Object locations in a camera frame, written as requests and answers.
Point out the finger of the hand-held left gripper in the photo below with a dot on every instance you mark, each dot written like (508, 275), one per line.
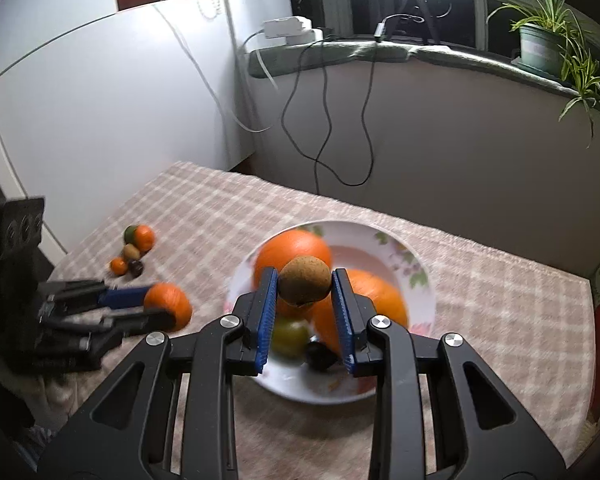
(135, 322)
(122, 296)

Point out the small dark fruit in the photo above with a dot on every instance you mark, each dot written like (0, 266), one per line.
(137, 268)
(321, 356)

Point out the white power strip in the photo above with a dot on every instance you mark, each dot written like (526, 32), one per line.
(285, 27)

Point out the large orange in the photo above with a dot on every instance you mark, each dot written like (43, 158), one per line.
(292, 252)
(370, 305)

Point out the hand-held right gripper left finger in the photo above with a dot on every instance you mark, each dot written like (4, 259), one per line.
(267, 320)

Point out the tiny orange kumquat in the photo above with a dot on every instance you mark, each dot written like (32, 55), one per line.
(119, 266)

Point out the window frame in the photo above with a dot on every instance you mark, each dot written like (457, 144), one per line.
(480, 10)

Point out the checkered blanket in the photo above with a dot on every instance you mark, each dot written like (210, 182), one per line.
(480, 335)

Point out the black tripod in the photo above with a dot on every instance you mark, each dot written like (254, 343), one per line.
(419, 5)

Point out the small brown kiwi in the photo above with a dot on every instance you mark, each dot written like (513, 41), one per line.
(131, 251)
(304, 280)

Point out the potted spider plant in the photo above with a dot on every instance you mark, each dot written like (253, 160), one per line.
(542, 42)

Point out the grey windowsill cover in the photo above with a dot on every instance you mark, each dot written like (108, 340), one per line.
(330, 55)

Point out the white floral plate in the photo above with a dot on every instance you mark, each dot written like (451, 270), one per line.
(405, 260)

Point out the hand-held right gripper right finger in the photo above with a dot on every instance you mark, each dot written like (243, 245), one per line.
(341, 320)

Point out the white cabinet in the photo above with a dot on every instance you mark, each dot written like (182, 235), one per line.
(105, 110)

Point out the green round fruit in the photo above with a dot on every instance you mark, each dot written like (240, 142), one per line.
(290, 336)

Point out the medium tangerine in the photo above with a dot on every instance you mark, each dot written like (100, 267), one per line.
(172, 305)

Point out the white charger block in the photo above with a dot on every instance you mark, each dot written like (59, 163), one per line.
(307, 37)

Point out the mandarin with green leaf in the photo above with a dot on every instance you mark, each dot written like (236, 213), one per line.
(141, 237)

